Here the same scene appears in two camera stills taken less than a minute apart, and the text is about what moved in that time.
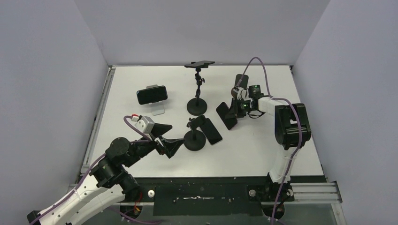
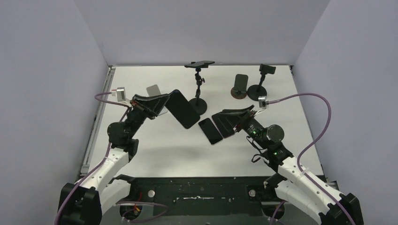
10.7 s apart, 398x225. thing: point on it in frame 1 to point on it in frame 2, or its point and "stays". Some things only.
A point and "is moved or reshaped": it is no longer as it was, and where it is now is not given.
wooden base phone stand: (241, 81) stays
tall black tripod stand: (197, 106) stays
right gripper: (235, 105) to (241, 121)
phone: (152, 94) to (183, 110)
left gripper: (170, 146) to (149, 106)
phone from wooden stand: (210, 132) stays
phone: (200, 64) stays
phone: (222, 109) is moved or reshaped
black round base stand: (195, 140) to (255, 92)
